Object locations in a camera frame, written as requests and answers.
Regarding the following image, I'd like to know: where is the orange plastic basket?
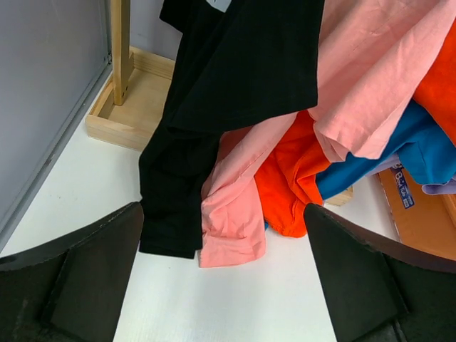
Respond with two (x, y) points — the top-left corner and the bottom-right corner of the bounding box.
(378, 169), (455, 260)

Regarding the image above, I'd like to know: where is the blue t shirt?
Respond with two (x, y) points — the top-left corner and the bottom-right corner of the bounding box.
(264, 100), (456, 231)

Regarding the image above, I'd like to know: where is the pink t shirt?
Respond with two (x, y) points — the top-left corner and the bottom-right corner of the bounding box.
(199, 1), (455, 268)

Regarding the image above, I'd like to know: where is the orange t shirt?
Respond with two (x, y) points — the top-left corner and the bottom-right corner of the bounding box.
(254, 21), (456, 238)

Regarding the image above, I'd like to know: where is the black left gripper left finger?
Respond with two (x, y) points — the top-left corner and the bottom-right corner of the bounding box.
(1, 202), (143, 341)

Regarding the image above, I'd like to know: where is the black t shirt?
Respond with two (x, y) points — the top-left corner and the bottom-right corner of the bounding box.
(139, 0), (323, 259)

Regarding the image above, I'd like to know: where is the lavender t shirt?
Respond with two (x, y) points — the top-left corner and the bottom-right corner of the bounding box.
(366, 153), (455, 195)

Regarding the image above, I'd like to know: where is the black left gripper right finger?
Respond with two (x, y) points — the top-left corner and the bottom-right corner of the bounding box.
(304, 204), (455, 341)

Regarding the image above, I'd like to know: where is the wooden clothes rack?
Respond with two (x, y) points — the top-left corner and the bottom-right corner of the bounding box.
(85, 0), (354, 207)

